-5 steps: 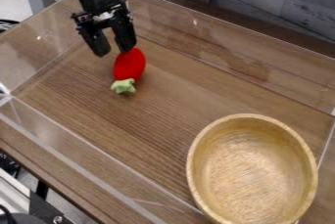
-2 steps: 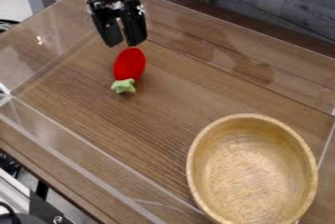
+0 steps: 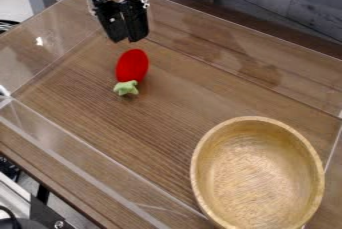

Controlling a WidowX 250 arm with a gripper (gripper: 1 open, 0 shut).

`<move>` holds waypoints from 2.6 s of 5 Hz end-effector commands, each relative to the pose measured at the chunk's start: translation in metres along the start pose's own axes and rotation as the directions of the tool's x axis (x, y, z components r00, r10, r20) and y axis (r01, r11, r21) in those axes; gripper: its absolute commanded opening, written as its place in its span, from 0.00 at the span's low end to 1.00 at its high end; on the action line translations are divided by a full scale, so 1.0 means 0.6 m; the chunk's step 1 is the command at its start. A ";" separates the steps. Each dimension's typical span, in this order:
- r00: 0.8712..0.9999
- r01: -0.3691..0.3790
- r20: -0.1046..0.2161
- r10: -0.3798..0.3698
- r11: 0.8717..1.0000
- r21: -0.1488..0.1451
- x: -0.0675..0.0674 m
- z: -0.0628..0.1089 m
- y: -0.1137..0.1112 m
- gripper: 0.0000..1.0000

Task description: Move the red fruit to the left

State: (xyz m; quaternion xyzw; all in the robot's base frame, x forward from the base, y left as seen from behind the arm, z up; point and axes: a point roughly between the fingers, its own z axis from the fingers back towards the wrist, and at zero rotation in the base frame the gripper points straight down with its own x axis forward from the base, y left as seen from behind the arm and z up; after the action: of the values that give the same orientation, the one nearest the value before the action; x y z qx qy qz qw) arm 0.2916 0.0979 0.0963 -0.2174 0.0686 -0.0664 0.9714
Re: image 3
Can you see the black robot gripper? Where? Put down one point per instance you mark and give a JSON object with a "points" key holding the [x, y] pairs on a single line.
{"points": [[121, 26]]}

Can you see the red plush strawberry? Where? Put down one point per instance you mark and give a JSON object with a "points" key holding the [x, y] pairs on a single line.
{"points": [[130, 71]]}

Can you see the wooden bowl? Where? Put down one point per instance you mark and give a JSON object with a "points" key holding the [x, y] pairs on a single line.
{"points": [[257, 175]]}

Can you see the black table leg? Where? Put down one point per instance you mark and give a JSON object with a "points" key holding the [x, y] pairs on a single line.
{"points": [[43, 194]]}

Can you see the clear acrylic enclosure wall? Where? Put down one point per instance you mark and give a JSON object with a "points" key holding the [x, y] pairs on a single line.
{"points": [[114, 154]]}

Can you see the black clamp with cable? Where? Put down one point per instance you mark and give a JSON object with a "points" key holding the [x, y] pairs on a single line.
{"points": [[30, 214]]}

